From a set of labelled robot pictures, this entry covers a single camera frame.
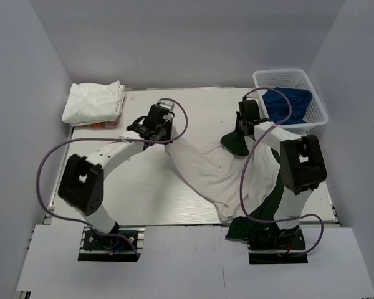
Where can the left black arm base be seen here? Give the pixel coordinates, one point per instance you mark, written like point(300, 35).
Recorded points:
point(97, 248)

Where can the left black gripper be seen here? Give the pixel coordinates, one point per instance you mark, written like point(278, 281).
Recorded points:
point(167, 137)

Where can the white plastic basket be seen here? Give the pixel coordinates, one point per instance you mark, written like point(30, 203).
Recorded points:
point(296, 79)

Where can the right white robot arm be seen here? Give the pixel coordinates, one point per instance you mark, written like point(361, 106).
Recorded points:
point(301, 170)

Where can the white and green t-shirt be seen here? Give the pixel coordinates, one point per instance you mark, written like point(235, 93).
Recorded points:
point(214, 173)

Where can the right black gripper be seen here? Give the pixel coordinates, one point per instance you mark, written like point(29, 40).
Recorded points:
point(239, 130)

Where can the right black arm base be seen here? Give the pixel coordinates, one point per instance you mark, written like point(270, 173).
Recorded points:
point(273, 246)

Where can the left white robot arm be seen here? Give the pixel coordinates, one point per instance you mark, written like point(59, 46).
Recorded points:
point(82, 183)

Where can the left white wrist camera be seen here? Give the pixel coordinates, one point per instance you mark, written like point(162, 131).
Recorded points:
point(168, 104)

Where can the blue t-shirt in basket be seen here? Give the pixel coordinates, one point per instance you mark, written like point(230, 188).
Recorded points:
point(278, 109)

